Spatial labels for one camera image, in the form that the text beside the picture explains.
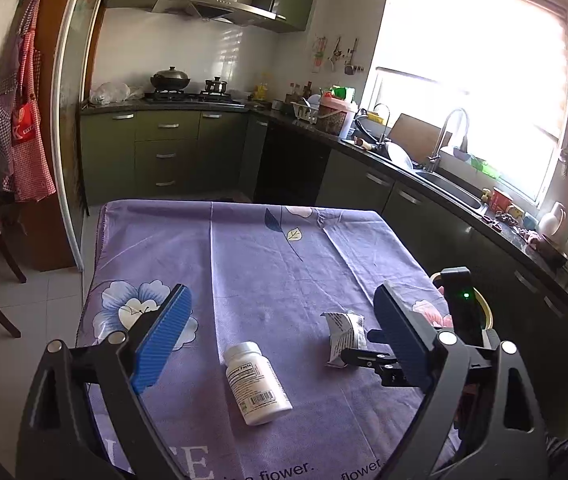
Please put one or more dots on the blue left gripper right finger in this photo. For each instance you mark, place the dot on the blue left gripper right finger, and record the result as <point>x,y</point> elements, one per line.
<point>409,335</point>

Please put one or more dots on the green lower cabinets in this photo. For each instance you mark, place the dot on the green lower cabinets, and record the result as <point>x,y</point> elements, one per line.
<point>142,151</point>

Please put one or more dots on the white wrapper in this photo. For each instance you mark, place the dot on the white wrapper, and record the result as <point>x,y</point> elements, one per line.
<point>346,331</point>

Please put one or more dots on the small steel pot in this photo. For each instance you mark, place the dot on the small steel pot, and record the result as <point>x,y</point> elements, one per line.
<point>215,86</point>

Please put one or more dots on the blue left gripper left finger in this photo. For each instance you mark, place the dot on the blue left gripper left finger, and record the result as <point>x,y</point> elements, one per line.
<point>154,349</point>

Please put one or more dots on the gas stove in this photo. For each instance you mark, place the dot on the gas stove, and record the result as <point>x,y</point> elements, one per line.
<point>202,97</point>

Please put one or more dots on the purple floral tablecloth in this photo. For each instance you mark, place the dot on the purple floral tablecloth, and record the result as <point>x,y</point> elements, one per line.
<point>267,274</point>

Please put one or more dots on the kitchen sink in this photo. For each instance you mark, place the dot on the kitchen sink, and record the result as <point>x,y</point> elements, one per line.
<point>448,187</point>

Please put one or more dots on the red checked apron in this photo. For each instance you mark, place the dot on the red checked apron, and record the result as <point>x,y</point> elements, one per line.
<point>24,169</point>

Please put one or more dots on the red lidded container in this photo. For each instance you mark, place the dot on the red lidded container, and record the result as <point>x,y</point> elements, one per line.
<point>335,116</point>

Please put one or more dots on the steel sink faucet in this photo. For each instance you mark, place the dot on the steel sink faucet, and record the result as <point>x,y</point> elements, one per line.
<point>432,160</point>

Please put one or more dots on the white kettle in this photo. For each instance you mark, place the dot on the white kettle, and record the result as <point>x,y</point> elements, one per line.
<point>551,222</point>

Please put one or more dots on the black wok with lid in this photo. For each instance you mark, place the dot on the black wok with lid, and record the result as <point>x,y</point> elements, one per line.
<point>171,79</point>

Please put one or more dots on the white pill bottle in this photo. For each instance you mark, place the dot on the white pill bottle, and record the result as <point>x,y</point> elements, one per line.
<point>256,388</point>

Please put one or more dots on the plastic bag on counter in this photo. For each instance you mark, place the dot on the plastic bag on counter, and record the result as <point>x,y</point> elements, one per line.
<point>110,93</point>

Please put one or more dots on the wooden cutting board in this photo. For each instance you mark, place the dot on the wooden cutting board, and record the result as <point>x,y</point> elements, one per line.
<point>416,137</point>

